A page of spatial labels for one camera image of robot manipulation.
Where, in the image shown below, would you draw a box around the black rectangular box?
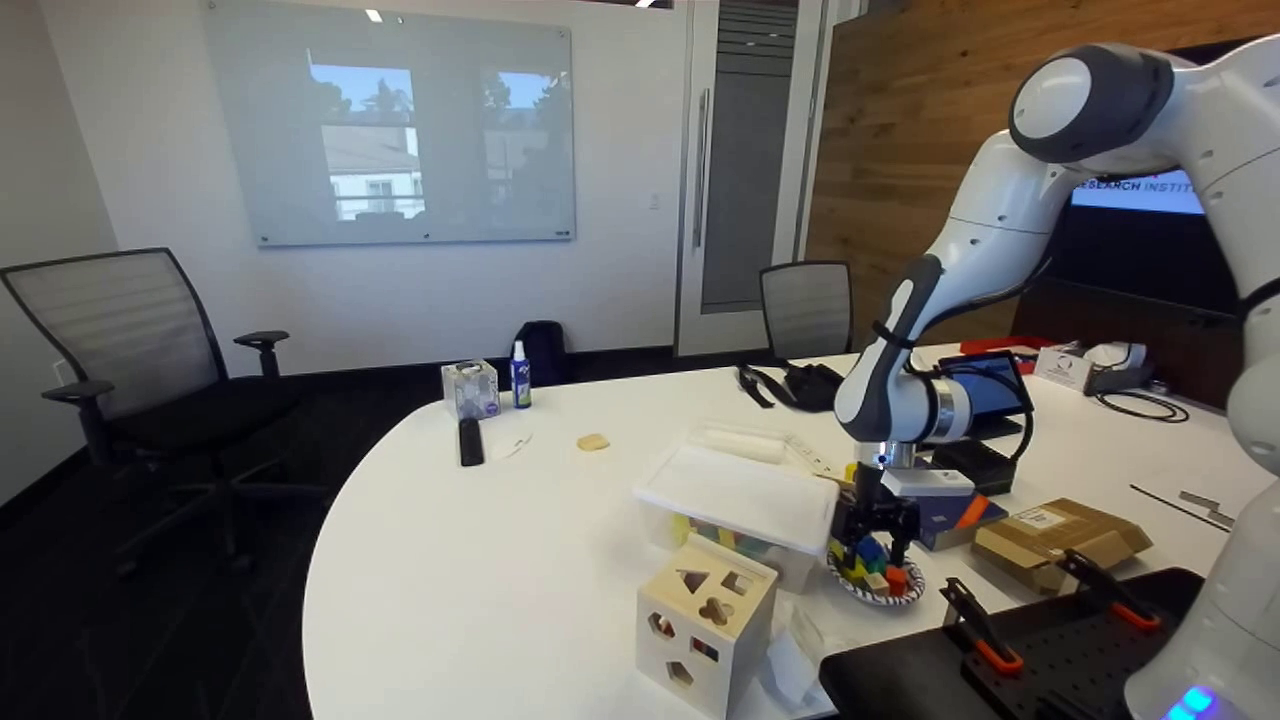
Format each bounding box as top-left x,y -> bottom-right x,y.
932,437 -> 1025,494

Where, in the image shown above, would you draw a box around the glass door with frame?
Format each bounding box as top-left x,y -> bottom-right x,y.
670,0 -> 834,361

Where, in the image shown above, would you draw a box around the red tray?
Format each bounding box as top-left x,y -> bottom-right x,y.
957,330 -> 1054,362

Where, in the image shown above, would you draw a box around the glass whiteboard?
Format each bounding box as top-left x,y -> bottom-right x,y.
198,0 -> 578,253

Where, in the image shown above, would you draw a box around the wall television screen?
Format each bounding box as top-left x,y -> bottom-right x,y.
1025,162 -> 1280,318

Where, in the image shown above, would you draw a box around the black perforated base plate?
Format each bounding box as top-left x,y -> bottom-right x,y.
817,564 -> 1210,720

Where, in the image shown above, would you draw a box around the metal bracket strip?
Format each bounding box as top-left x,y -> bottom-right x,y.
1127,481 -> 1235,537

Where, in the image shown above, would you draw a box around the black backpack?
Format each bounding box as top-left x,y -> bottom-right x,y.
510,315 -> 573,388

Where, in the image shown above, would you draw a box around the wooden shape sorter box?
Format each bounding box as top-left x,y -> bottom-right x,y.
633,537 -> 784,720

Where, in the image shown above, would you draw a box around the small spray bottle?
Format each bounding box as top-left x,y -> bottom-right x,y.
506,335 -> 535,413

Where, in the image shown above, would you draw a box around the black looped cable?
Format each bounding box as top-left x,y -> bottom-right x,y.
1090,382 -> 1193,426

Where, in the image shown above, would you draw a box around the black remote control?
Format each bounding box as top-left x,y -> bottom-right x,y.
455,413 -> 488,471

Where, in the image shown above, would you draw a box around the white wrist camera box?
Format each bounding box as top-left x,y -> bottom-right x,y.
878,462 -> 983,504

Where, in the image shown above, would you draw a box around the grey mesh office chair with armrests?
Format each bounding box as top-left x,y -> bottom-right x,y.
0,243 -> 324,575

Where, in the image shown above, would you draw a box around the black clamp with orange handle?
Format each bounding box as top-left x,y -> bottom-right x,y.
936,571 -> 1032,681
1054,547 -> 1166,637

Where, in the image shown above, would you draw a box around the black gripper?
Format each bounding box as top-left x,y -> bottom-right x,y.
841,461 -> 922,571

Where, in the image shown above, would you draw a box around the blue book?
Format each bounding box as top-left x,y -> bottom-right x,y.
916,462 -> 1011,551

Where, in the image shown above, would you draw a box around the white plastic bin with lid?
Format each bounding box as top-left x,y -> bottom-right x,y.
633,442 -> 843,593

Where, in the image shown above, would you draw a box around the bowl holding toy blocks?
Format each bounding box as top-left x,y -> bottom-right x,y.
825,522 -> 928,611

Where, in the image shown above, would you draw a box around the brown cardboard box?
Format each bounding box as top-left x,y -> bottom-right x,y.
972,494 -> 1155,594

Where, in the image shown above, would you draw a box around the white headset device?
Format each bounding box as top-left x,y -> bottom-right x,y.
1035,335 -> 1150,401

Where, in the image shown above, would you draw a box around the black tablet display on stand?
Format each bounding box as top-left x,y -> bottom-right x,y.
932,353 -> 1035,442

